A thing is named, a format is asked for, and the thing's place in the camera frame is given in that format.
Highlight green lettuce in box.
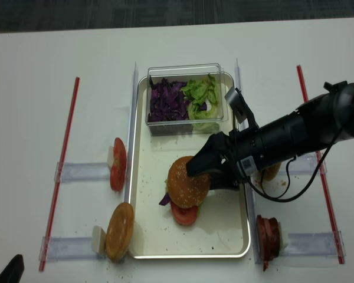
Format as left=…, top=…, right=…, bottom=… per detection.
left=181, top=74, right=219, bottom=120

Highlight right red rail strip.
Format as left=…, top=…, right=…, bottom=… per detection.
left=296, top=64, right=345, bottom=264

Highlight white pusher block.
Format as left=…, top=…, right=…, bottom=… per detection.
left=107, top=146, right=114, bottom=170
left=91, top=226, right=106, bottom=258
left=278, top=222, right=289, bottom=252

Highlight sesame bun with bare patch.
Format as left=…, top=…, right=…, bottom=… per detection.
left=261, top=162, right=281, bottom=181

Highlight red rail strip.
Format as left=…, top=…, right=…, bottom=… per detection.
left=38, top=77, right=80, bottom=272
left=296, top=64, right=345, bottom=264

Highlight left rear clear track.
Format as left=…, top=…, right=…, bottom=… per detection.
left=54, top=162, right=110, bottom=183

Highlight purple cabbage leaves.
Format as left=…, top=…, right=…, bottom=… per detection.
left=147, top=78, right=192, bottom=136

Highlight tomato slices on left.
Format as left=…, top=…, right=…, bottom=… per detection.
left=110, top=137, right=127, bottom=192

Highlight left front clear track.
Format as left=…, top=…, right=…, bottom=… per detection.
left=39, top=237, right=106, bottom=261

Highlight left clear long rail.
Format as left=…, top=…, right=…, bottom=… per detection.
left=124, top=62, right=139, bottom=203

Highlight left rear white pusher block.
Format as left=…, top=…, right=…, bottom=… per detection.
left=107, top=146, right=114, bottom=170

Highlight right clear long rail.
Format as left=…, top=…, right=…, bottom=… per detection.
left=233, top=57, right=266, bottom=263

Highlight clear long rail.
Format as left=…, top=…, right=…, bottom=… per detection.
left=124, top=62, right=139, bottom=203
left=233, top=57, right=266, bottom=263

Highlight sesame bun top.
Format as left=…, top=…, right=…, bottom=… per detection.
left=168, top=156, right=210, bottom=209

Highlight metal tray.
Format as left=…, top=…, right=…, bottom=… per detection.
left=127, top=78, right=251, bottom=259

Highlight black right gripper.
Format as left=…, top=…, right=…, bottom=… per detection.
left=186, top=113, right=301, bottom=191

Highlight clear plastic salad box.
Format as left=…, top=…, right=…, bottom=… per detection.
left=145, top=63, right=228, bottom=136

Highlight meat slices on right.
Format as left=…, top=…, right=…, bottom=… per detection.
left=256, top=215, right=281, bottom=271

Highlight purple leaf on tray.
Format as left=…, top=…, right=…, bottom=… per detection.
left=159, top=193, right=171, bottom=206

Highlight plain bun on left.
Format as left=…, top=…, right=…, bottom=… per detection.
left=106, top=202, right=135, bottom=262

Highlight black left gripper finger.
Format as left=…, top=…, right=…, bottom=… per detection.
left=0, top=254, right=24, bottom=283

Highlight left red rail strip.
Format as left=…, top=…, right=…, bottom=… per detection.
left=38, top=77, right=80, bottom=272

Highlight right front clear track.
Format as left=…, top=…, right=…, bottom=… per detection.
left=280, top=231, right=346, bottom=257

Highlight left front white pusher block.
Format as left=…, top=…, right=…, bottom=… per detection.
left=91, top=226, right=106, bottom=258

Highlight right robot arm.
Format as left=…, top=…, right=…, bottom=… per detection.
left=186, top=81, right=354, bottom=183

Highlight right front white pusher block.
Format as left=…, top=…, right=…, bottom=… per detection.
left=278, top=222, right=289, bottom=252

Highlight tomato slice on tray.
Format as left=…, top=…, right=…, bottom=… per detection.
left=171, top=202, right=198, bottom=226

